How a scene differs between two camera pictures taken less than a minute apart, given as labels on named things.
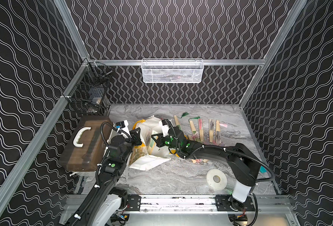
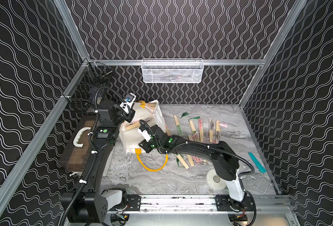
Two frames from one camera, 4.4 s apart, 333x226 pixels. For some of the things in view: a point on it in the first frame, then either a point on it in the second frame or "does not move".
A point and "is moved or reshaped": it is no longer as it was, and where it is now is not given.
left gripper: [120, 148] -> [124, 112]
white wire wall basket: [172, 70] does not move
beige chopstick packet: [211, 130] does not move
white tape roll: [218, 186] does not move
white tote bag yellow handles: [148, 154] is moved or reshaped
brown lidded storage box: [86, 142] does not move
